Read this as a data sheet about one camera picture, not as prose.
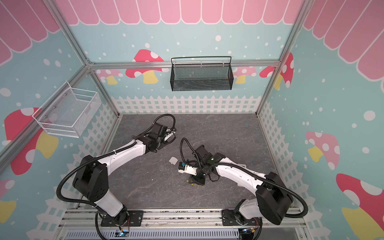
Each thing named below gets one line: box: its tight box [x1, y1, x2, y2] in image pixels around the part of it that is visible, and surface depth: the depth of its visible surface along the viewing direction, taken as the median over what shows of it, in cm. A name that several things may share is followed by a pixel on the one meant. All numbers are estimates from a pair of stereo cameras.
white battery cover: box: [168, 156, 179, 165], surface depth 96 cm
